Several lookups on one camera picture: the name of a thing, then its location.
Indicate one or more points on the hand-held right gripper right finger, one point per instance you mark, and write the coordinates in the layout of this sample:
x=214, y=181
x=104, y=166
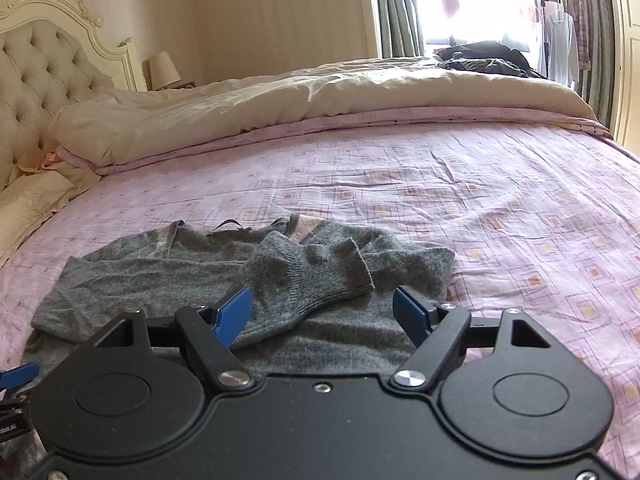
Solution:
x=411, y=316

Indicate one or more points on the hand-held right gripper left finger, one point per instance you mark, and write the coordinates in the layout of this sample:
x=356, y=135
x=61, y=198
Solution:
x=234, y=314

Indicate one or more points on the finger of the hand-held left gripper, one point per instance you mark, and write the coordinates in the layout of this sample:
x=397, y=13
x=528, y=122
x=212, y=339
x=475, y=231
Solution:
x=20, y=374

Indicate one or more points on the grey knitted sweater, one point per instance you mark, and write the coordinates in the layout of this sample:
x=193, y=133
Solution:
x=280, y=280

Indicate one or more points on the pile of dark clothes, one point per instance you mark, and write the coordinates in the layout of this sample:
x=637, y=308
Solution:
x=485, y=58

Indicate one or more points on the clothes drying rack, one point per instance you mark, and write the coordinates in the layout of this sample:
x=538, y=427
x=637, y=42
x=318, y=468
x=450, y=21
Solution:
x=548, y=20

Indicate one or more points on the pink patterned bed sheet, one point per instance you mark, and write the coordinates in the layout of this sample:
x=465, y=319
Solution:
x=380, y=195

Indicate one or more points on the cream lace pillow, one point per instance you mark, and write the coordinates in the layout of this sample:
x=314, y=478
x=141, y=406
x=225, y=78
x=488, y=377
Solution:
x=25, y=200

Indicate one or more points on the cream duvet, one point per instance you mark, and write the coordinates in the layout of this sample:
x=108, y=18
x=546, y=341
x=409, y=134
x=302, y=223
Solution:
x=300, y=95

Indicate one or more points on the beige bedside lamp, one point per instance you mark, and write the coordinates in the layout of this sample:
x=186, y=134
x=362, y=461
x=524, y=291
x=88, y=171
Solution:
x=163, y=68

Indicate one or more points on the white hanging shirt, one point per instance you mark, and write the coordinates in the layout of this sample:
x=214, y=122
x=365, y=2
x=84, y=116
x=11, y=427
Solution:
x=561, y=48

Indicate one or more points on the grey-green curtain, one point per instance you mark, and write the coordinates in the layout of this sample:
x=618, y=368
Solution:
x=592, y=35
x=397, y=8

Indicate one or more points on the cream tufted headboard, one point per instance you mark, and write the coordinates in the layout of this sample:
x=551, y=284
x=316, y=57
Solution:
x=40, y=65

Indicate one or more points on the plaid hanging shirt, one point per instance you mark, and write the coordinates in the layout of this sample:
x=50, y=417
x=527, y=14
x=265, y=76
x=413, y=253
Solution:
x=578, y=25

